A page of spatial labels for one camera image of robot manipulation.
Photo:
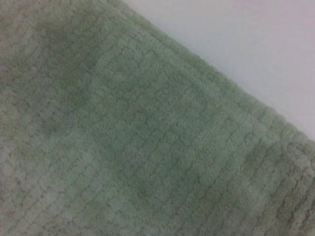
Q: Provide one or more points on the green ribbed towel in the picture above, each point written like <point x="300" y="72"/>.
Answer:
<point x="123" y="135"/>

